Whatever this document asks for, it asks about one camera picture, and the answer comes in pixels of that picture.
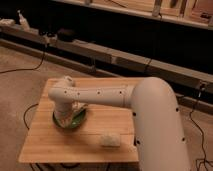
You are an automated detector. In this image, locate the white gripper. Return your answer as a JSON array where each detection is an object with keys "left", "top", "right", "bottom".
[{"left": 53, "top": 102, "right": 87, "bottom": 125}]

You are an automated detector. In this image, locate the green ceramic bowl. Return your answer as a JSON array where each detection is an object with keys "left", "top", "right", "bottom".
[{"left": 52, "top": 109, "right": 86, "bottom": 129}]

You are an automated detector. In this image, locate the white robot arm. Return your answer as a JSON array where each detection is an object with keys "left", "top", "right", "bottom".
[{"left": 48, "top": 76, "right": 191, "bottom": 171}]

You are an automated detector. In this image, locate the clear plastic cup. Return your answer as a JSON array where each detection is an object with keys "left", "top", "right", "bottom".
[{"left": 57, "top": 76, "right": 75, "bottom": 87}]

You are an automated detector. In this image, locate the pale sponge block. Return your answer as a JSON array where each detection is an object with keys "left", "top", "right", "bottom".
[{"left": 100, "top": 134, "right": 121, "bottom": 147}]

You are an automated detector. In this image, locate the long wooden shelf ledge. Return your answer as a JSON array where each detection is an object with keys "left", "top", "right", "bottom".
[{"left": 0, "top": 25, "right": 213, "bottom": 94}]

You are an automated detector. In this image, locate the black device on ledge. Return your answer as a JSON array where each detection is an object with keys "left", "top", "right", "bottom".
[{"left": 57, "top": 28, "right": 76, "bottom": 42}]

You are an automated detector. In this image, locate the white spray bottle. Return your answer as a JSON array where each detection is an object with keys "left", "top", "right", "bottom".
[{"left": 17, "top": 10, "right": 30, "bottom": 31}]

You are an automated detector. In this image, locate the black cable under table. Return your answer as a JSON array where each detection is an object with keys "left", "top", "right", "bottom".
[{"left": 22, "top": 103, "right": 40, "bottom": 131}]

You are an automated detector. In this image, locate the black floor cable left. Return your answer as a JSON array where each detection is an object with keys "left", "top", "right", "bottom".
[{"left": 0, "top": 46, "right": 48, "bottom": 75}]

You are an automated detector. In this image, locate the black floor cable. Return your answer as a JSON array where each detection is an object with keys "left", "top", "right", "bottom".
[
  {"left": 188, "top": 86, "right": 213, "bottom": 171},
  {"left": 0, "top": 46, "right": 48, "bottom": 75}
]

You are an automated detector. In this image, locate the black floor cable right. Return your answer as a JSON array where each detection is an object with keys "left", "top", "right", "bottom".
[{"left": 188, "top": 86, "right": 213, "bottom": 171}]

